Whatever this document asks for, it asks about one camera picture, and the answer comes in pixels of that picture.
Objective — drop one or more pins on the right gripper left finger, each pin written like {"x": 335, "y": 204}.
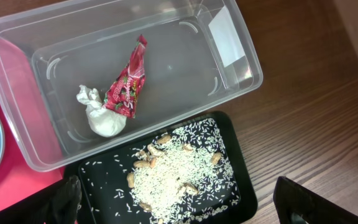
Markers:
{"x": 56, "y": 204}

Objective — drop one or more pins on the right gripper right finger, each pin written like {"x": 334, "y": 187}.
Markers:
{"x": 296, "y": 204}

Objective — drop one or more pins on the white tissue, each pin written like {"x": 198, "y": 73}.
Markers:
{"x": 102, "y": 121}

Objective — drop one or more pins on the red snack wrapper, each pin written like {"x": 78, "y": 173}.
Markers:
{"x": 123, "y": 95}

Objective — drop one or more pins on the red plastic tray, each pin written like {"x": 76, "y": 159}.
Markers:
{"x": 17, "y": 179}

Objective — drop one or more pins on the black plastic tray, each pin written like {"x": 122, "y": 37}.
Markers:
{"x": 107, "y": 198}

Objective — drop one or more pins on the spilled rice and peanuts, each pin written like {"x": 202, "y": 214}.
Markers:
{"x": 170, "y": 170}

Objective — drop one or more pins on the clear plastic bin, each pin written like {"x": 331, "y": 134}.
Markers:
{"x": 199, "y": 55}

